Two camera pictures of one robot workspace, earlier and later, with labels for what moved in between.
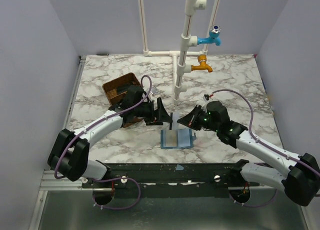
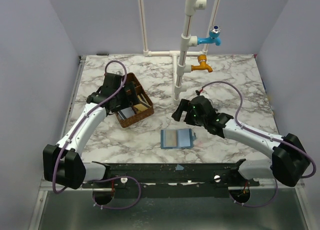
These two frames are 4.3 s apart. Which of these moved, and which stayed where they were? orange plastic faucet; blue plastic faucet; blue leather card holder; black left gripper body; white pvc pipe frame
Moved: black left gripper body
Stayed: white pvc pipe frame; blue plastic faucet; blue leather card holder; orange plastic faucet
